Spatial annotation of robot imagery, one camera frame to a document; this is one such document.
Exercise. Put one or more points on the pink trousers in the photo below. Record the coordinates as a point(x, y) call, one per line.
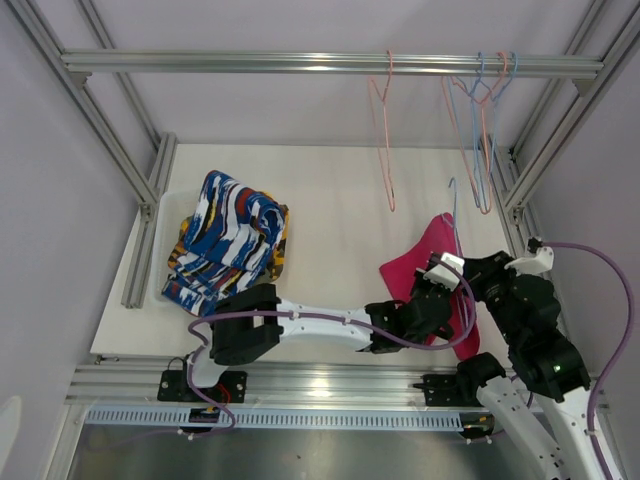
point(398, 276)

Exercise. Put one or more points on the white slotted cable duct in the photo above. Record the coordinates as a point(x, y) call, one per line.
point(264, 418)

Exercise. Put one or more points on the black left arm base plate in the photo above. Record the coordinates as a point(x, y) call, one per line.
point(231, 388)

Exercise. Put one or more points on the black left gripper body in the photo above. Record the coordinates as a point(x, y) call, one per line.
point(420, 287)

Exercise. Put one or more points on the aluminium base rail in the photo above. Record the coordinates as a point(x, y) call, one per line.
point(136, 381)

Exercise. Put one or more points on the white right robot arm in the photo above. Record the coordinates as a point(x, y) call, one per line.
point(524, 306)

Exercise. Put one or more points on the aluminium hanging rail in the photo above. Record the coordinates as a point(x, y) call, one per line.
point(263, 62)

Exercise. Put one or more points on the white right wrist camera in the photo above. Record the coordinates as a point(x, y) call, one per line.
point(538, 259)

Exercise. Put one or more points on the pink hanger of orange trousers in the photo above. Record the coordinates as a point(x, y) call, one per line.
point(481, 96)

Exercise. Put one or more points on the olive yellow camouflage trousers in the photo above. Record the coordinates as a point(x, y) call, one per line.
point(274, 266)

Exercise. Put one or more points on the light blue wire hanger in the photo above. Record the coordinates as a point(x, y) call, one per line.
point(477, 93)

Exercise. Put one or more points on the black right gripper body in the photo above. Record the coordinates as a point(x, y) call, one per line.
point(489, 282)

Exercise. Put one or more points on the blue white patterned trousers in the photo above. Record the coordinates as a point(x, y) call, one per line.
point(232, 235)

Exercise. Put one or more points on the white plastic basket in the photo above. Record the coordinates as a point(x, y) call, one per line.
point(174, 207)

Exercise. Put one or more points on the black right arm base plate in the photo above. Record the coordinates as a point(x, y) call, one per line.
point(442, 390)

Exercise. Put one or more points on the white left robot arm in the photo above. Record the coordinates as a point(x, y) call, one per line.
point(246, 326)

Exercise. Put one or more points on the blue hanger of camouflage trousers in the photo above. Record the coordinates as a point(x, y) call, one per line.
point(500, 100)

